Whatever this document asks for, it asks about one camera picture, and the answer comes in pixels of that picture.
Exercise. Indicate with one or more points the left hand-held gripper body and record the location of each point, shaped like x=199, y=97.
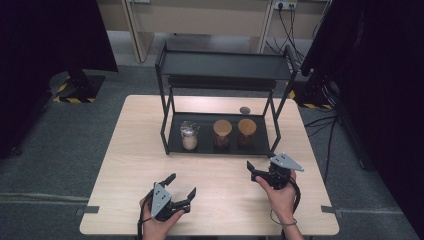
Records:
x=160, y=201

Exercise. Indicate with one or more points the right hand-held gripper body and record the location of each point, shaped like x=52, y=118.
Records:
x=283, y=161

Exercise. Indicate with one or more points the glass jar with wooden lid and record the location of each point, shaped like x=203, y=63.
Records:
x=247, y=126
x=222, y=128

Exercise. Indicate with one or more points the glass jar with plastic wrap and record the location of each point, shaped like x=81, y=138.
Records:
x=189, y=138

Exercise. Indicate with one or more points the black metal shelf rack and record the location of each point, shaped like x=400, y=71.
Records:
x=226, y=66

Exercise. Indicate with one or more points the person's left hand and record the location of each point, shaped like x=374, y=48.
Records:
x=156, y=230

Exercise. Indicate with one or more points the person's right hand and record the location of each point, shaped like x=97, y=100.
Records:
x=283, y=203

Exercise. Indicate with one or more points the small round wooden disc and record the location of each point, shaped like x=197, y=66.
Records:
x=245, y=110

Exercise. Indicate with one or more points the grey floor marker tape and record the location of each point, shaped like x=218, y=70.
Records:
x=331, y=210
x=88, y=209

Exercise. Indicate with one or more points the black stand base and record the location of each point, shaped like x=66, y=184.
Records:
x=80, y=88
x=313, y=93

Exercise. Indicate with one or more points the beige desk with power strip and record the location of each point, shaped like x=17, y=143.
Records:
x=306, y=20

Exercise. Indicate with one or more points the white power strip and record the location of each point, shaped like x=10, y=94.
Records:
x=285, y=5

